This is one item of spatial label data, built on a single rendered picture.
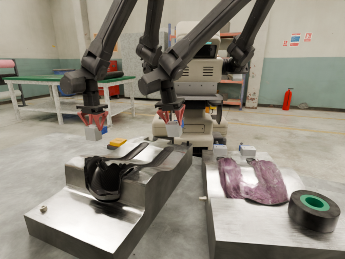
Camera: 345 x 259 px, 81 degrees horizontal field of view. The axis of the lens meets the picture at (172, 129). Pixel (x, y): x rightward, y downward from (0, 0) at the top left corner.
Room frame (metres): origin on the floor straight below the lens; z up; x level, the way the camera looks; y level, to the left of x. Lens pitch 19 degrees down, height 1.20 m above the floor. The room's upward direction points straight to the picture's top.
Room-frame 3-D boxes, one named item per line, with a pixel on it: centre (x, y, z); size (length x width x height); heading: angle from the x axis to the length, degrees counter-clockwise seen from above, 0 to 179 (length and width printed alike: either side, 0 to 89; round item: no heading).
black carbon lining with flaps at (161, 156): (0.57, 0.12, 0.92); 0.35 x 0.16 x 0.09; 157
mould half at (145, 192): (0.56, 0.13, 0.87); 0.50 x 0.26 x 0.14; 157
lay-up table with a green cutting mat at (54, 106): (4.31, 2.12, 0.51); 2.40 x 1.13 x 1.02; 74
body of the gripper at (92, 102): (0.75, 0.31, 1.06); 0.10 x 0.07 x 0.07; 67
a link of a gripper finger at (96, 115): (0.74, 0.29, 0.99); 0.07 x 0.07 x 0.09; 67
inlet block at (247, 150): (0.77, -0.30, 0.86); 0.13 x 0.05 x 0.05; 174
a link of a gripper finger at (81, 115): (0.75, 0.32, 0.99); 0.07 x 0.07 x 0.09; 67
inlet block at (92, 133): (0.78, 0.29, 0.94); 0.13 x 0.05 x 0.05; 157
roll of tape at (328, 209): (0.32, -0.27, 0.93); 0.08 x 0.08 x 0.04
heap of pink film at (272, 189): (0.51, -0.22, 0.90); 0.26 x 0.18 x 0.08; 174
